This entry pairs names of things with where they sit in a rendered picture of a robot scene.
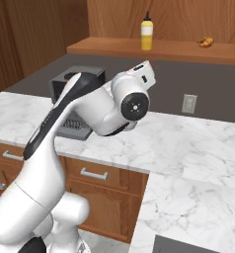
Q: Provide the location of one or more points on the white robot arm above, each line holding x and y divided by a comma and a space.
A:
40, 184

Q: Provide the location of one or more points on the wooden drawer front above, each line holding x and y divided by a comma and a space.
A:
116, 174
1, 149

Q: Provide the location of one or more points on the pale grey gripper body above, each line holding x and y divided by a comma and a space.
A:
131, 126

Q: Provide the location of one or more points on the grey wall socket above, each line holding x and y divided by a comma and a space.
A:
189, 103

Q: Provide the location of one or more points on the tall wooden cabinet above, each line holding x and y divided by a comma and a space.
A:
34, 36

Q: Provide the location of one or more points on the dark grey coffee machine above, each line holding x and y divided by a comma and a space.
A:
91, 71

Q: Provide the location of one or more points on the wooden cupboard door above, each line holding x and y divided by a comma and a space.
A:
11, 171
106, 210

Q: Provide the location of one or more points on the wooden wall shelf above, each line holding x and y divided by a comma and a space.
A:
175, 51

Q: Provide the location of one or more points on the golden brown croissant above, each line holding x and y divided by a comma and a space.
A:
206, 42

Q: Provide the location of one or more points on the dark grey countertop inset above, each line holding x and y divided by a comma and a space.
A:
178, 246

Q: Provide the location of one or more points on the yellow mustard bottle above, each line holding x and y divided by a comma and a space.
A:
146, 34

